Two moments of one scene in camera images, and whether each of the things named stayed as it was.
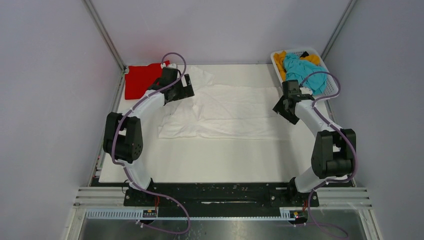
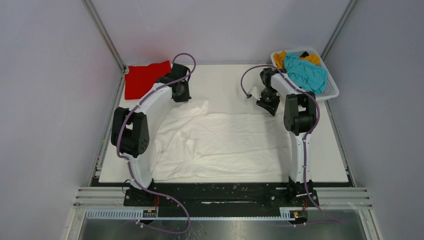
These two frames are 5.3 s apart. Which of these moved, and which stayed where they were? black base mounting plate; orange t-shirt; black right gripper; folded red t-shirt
Moved: black right gripper
Stayed: folded red t-shirt; black base mounting plate; orange t-shirt
